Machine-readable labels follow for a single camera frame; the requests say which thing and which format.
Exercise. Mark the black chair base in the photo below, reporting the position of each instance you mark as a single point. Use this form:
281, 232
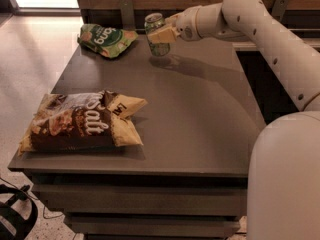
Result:
13, 226

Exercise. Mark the right metal wall bracket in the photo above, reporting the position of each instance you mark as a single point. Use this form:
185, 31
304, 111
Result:
279, 8

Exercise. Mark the green soda can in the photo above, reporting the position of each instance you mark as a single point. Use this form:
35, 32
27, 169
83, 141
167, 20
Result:
154, 21

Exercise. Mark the grey drawer cabinet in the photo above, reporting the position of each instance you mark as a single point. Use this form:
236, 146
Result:
197, 129

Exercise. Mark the metal wall bracket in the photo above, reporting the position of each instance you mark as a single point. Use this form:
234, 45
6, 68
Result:
279, 8
127, 14

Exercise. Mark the top drawer front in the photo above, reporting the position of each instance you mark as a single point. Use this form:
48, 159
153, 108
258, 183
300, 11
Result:
142, 200

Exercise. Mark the brown yellow chip bag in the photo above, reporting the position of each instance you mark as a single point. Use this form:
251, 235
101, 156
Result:
82, 121

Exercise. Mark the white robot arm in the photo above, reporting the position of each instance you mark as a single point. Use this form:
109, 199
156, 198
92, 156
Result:
283, 196

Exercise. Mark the drawer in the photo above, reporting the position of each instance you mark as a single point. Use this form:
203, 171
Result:
142, 200
153, 227

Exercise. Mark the lower drawer front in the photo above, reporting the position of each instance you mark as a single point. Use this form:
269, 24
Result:
153, 227

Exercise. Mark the left metal wall bracket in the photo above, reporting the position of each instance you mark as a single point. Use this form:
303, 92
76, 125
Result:
127, 14

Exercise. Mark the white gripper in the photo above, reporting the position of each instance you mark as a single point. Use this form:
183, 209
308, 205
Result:
186, 25

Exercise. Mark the green rice chip bag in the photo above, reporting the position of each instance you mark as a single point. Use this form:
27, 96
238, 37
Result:
106, 41

